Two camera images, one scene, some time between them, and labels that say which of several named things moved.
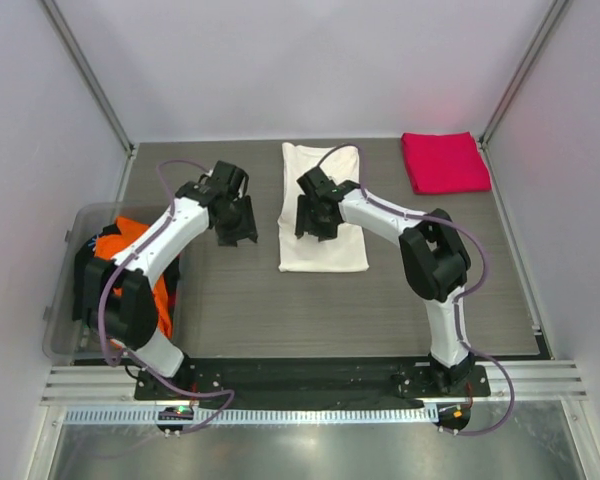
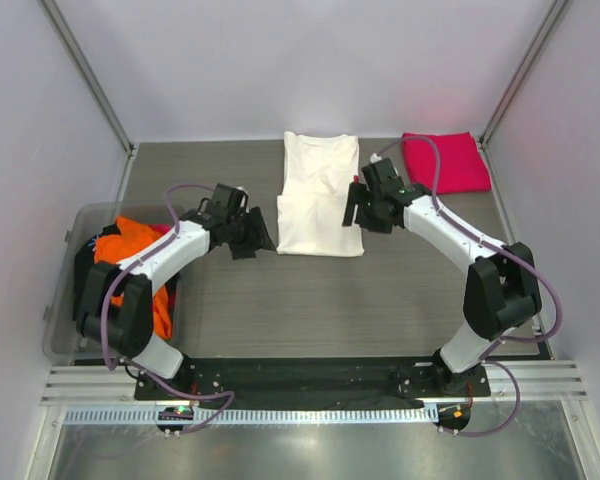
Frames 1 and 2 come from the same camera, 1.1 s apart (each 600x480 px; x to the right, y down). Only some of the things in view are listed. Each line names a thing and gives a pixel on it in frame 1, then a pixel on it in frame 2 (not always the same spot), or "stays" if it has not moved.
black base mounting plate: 338,381 stays
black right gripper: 305,224 → 383,226
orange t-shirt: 105,247 stays
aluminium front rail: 535,380 stays
